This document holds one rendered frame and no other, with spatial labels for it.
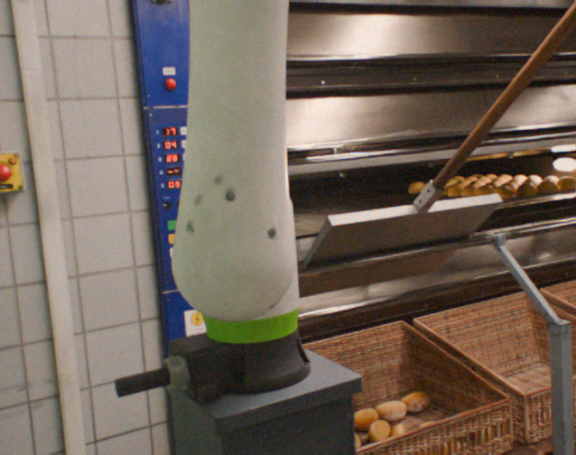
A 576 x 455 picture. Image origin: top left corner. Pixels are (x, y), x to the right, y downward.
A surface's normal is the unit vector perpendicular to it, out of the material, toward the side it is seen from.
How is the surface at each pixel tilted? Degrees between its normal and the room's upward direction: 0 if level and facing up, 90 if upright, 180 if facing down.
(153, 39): 90
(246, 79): 90
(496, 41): 70
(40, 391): 90
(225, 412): 0
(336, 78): 90
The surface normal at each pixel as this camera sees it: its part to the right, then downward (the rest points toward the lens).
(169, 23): 0.48, 0.09
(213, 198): -0.31, 0.00
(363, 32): 0.43, -0.26
